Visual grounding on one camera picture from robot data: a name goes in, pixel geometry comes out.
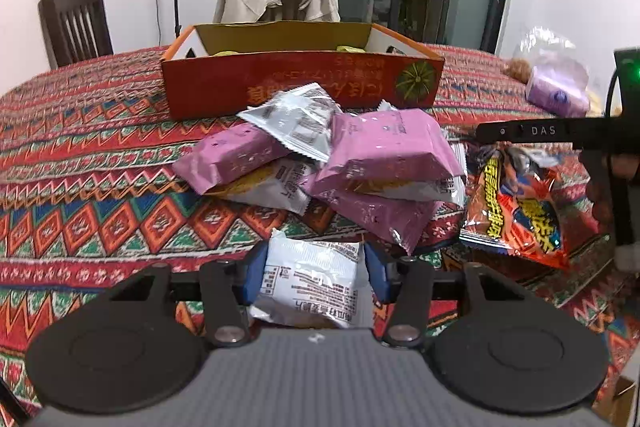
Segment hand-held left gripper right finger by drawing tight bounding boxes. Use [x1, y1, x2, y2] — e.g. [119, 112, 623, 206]
[364, 241, 531, 349]

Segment brown round snack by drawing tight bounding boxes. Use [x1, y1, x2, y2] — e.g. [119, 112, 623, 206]
[502, 58, 532, 84]

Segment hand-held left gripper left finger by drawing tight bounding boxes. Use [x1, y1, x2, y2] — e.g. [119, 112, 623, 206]
[107, 241, 269, 349]

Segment red orange snack packet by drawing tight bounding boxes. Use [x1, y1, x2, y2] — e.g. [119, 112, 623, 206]
[459, 144, 573, 271]

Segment purple tissue pack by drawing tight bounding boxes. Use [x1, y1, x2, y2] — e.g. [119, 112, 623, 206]
[525, 62, 592, 118]

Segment chair under beige jacket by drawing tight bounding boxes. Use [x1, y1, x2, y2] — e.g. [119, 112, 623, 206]
[270, 0, 312, 24]

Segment dark wooden chair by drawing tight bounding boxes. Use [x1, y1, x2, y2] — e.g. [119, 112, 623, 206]
[38, 0, 115, 68]

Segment orange cardboard box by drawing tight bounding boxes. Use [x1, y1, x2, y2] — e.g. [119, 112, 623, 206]
[161, 21, 446, 122]

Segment pink snack packet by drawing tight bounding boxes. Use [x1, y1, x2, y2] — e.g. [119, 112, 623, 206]
[315, 109, 468, 196]
[302, 174, 446, 257]
[172, 125, 296, 196]

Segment clear plastic bag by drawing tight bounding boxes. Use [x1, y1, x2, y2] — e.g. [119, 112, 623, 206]
[510, 24, 608, 118]

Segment patterned red tablecloth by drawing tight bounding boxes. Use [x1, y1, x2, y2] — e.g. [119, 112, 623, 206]
[0, 41, 640, 413]

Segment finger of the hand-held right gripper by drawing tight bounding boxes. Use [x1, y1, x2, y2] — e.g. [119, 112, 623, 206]
[475, 118, 621, 146]

